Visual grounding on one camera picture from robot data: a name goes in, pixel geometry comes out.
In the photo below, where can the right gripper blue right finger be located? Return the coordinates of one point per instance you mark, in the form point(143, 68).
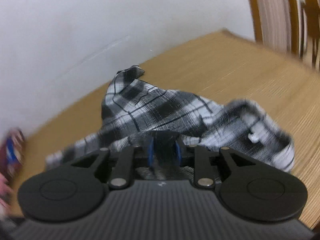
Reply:
point(198, 158)

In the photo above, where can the maroon blue printed garment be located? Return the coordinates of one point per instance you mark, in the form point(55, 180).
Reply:
point(12, 153)

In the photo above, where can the black white plaid shirt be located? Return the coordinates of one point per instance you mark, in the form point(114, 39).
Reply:
point(132, 109)

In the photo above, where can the wooden chair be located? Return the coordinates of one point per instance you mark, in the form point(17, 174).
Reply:
point(289, 26)

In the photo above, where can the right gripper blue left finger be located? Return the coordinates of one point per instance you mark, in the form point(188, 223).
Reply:
point(129, 159)

